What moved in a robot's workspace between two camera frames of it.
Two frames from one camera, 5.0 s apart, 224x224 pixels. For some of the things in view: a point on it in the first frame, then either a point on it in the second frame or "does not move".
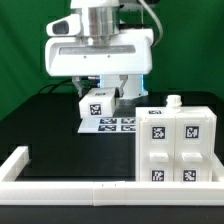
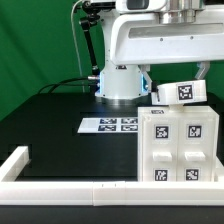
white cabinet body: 176,143 does not move
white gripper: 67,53 -> 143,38
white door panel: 193,149 does not move
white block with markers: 98,103 -> 179,92
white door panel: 156,148 does not move
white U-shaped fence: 106,193 does not move
